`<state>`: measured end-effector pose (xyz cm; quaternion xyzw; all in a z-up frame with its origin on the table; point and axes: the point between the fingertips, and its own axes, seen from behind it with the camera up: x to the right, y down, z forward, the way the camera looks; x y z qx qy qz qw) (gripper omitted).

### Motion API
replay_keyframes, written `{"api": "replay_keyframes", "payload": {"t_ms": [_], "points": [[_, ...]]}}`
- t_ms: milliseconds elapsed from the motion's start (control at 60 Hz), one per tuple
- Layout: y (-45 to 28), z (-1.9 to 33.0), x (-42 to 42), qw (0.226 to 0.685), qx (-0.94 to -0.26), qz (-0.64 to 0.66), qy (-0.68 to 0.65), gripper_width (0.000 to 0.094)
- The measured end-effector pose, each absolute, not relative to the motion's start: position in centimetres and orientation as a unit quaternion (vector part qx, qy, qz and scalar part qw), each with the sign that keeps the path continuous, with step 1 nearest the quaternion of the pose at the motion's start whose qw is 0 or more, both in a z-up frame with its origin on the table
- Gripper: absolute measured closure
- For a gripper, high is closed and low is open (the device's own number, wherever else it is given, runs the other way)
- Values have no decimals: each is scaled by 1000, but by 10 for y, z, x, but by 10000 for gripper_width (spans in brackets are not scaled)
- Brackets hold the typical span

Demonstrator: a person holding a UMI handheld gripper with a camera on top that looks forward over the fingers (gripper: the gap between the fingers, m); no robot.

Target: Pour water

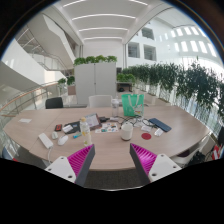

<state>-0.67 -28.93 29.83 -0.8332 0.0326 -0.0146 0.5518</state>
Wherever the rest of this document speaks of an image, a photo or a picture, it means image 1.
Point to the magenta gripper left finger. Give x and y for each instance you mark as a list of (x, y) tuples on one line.
[(75, 167)]

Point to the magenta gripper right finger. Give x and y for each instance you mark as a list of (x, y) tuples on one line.
[(151, 167)]

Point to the clear plastic water bottle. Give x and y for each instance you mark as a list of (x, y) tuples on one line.
[(85, 130)]

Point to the white computer mouse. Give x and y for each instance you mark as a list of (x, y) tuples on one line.
[(62, 140)]

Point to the red round coaster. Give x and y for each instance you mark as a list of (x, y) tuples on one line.
[(146, 136)]

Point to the blue marker pen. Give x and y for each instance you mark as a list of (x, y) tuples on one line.
[(77, 135)]

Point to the white earbuds case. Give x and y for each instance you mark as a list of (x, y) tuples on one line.
[(54, 135)]

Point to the white power strip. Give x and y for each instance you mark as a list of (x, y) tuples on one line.
[(46, 141)]

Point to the red black small device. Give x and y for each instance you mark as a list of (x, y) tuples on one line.
[(58, 127)]

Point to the dark blue notebook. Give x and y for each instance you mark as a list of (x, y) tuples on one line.
[(160, 124)]

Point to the white ceramic cup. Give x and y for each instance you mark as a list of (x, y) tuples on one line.
[(126, 131)]

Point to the colourful sticker sheet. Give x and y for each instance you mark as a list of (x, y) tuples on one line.
[(108, 128)]

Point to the green tote bag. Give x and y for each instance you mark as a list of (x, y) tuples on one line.
[(133, 104)]

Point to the black office chair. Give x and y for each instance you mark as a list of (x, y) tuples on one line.
[(54, 103)]

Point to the white office chair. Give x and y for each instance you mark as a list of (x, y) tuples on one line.
[(98, 101)]

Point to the white paper sheet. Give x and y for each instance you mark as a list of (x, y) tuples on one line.
[(23, 120)]

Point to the white cabinet with plants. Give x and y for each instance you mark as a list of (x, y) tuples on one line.
[(94, 78)]

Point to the row of green hedge plants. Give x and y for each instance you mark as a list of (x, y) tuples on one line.
[(193, 81)]

